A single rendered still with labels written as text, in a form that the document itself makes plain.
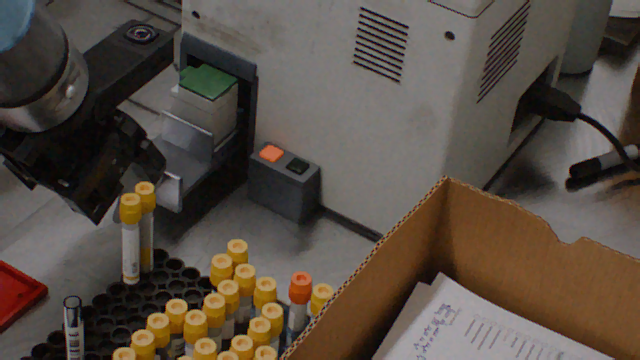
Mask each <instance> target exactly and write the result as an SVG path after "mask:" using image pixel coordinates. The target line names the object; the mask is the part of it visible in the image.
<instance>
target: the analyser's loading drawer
mask: <svg viewBox="0 0 640 360"><path fill-rule="evenodd" d="M234 76H235V77H236V78H238V95H237V110H236V130H235V131H234V132H233V133H232V134H230V135H229V136H228V137H227V138H226V139H224V140H223V141H222V142H221V143H220V144H219V145H217V146H216V147H215V148H214V135H213V134H211V133H209V132H207V131H205V130H203V129H201V128H199V127H197V126H193V125H191V124H189V123H187V122H185V121H183V120H181V119H179V118H177V117H175V116H173V115H171V114H169V113H167V112H165V111H163V110H162V112H161V133H160V134H159V135H158V136H157V137H156V138H155V139H154V140H153V142H154V144H155V146H156V148H157V149H158V150H159V151H160V152H161V153H162V154H163V155H164V157H165V159H166V162H167V163H166V170H165V172H164V173H163V178H162V180H161V182H160V185H159V186H158V188H157V189H156V192H155V194H156V204H158V205H162V206H164V207H166V208H168V209H170V210H172V211H174V212H176V213H177V214H179V213H180V212H181V211H182V208H183V197H185V196H186V195H187V194H188V193H189V192H190V191H192V190H193V189H194V188H195V187H196V186H197V185H198V184H200V183H201V182H202V181H203V180H204V179H207V178H208V177H209V176H210V174H211V173H212V172H214V171H215V170H216V169H217V168H218V167H219V166H221V165H222V164H223V163H224V162H225V161H226V160H227V159H229V158H230V157H231V156H232V155H233V154H234V153H236V152H237V151H238V150H239V149H240V148H241V147H243V146H244V145H245V144H246V143H247V142H248V127H249V113H250V99H251V85H252V82H250V81H247V80H245V79H243V78H241V77H239V76H236V75H234Z"/></svg>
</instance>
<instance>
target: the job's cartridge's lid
mask: <svg viewBox="0 0 640 360"><path fill-rule="evenodd" d="M179 75H181V76H182V77H185V78H183V79H182V81H180V82H179V87H182V88H183V89H185V90H187V91H189V92H191V93H193V94H195V95H198V96H200V97H202V98H204V99H206V100H209V101H211V102H213V101H214V100H217V99H218V98H219V97H221V98H222V97H223V96H225V95H226V94H227V93H228V92H230V91H231V90H232V87H233V86H234V85H235V84H236V83H237V82H238V78H236V77H235V76H233V75H230V74H226V73H224V72H222V71H219V70H217V69H215V68H213V67H211V66H209V65H207V64H203V65H202V66H200V67H199V68H198V69H195V68H193V67H191V66H188V67H187V68H186V69H184V70H183V71H182V72H181V73H179Z"/></svg>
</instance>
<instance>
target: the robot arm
mask: <svg viewBox="0 0 640 360"><path fill-rule="evenodd" d="M173 63H174V34H171V33H169V32H166V31H164V30H161V29H158V28H156V27H154V26H153V25H151V24H147V23H144V22H142V21H139V20H136V19H130V20H128V21H127V22H126V23H125V24H124V25H122V26H121V27H120V28H118V29H117V30H115V31H114V32H112V33H111V34H110V35H108V36H107V37H105V38H104V39H103V40H101V41H100V42H98V43H97V44H95V45H94V46H92V47H91V48H90V49H88V50H87V51H85V52H84V53H82V54H81V53H80V52H79V50H78V49H77V47H76V46H75V45H74V43H72V42H71V40H70V39H69V36H68V35H67V34H66V32H65V31H64V29H63V28H62V27H61V25H60V24H59V23H58V21H57V20H56V19H55V17H54V16H53V15H52V14H51V13H50V12H49V10H48V9H47V7H46V6H45V5H44V3H43V2H42V1H41V0H0V154H1V155H2V156H3V157H4V158H5V161H4V162H3V163H2V164H4V165H5V166H6V167H7V168H8V169H9V170H10V171H11V172H12V173H13V175H14V176H15V177H16V178H17V179H19V180H20V181H21V182H22V183H23V184H24V185H25V186H26V187H27V188H28V189H29V190H31V191H33V190H34V188H35V187H36V186H37V184H39V185H42V186H43V187H45V188H47V189H49V190H51V191H53V192H55V193H56V194H57V195H58V196H59V197H60V198H61V199H62V200H63V201H64V202H65V203H66V204H67V205H68V206H70V207H71V209H72V211H74V212H78V213H80V214H81V215H83V216H85V217H87V218H88V219H89V220H90V221H91V222H92V223H93V224H94V225H96V226H97V227H98V226H99V224H100V221H101V220H102V218H103V217H104V215H105V214H106V212H107V211H108V209H109V208H110V207H111V206H112V205H113V204H114V202H115V201H116V199H117V198H118V196H119V195H120V196H119V199H118V202H117V205H116V207H115V210H114V213H113V222H114V223H115V224H121V223H123V222H122V221H121V219H120V205H121V198H122V196H123V195H125V194H127V193H135V186H136V185H137V184H138V183H140V182H150V183H152V184H153V185H154V187H155V192H156V189H157V188H158V186H159V185H160V182H161V180H162V178H163V173H164V172H165V170H166V163H167V162H166V159H165V157H164V155H163V154H162V153H161V152H160V151H159V150H158V149H157V148H156V146H155V144H154V142H153V141H152V140H151V139H149V138H147V136H148V133H147V132H146V130H145V129H144V128H143V127H142V126H140V125H139V124H138V123H137V122H136V121H135V120H134V119H133V118H132V117H130V116H129V115H128V114H127V113H125V112H124V111H122V110H120V109H118V108H116V107H117V106H119V105H120V104H121V103H122V102H124V101H125V100H126V99H128V98H129V97H130V96H132V95H133V94H134V93H135V92H137V91H138V90H139V89H141V88H142V87H143V86H144V85H146V84H147V83H148V82H150V81H151V80H152V79H153V78H155V76H156V75H157V74H159V73H161V72H163V71H164V70H165V69H166V68H168V67H169V66H170V65H172V64H173ZM23 176H24V177H26V178H28V179H25V178H24V177H23ZM97 207H98V208H97ZM95 210H96V211H95ZM93 213H94V214H93Z"/></svg>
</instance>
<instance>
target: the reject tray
mask: <svg viewBox="0 0 640 360"><path fill-rule="evenodd" d="M46 293H48V289H47V286H45V285H43V284H42V283H41V282H39V281H37V280H36V279H34V278H32V277H30V276H29V275H27V274H25V273H23V272H22V271H20V270H18V269H16V268H15V267H13V266H12V265H10V264H9V263H7V262H3V261H2V260H0V333H1V332H3V331H4V330H5V329H6V328H7V327H8V326H10V324H11V323H12V322H13V321H15V320H16V319H17V318H18V317H20V316H22V315H23V314H24V313H25V312H26V311H27V310H29V309H30V308H31V307H32V306H33V305H35V304H36V303H37V302H38V301H39V300H40V299H41V298H42V297H43V296H44V295H45V294H46Z"/></svg>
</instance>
